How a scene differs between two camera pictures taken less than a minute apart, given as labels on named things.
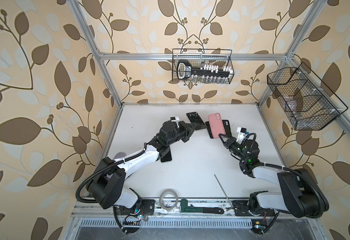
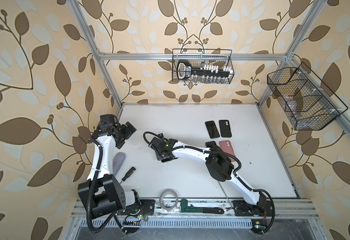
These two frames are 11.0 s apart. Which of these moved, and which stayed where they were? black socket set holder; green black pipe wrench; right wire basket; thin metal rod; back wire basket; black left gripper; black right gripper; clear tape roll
Moved: black right gripper; black left gripper
Stayed: thin metal rod; back wire basket; black socket set holder; right wire basket; clear tape roll; green black pipe wrench
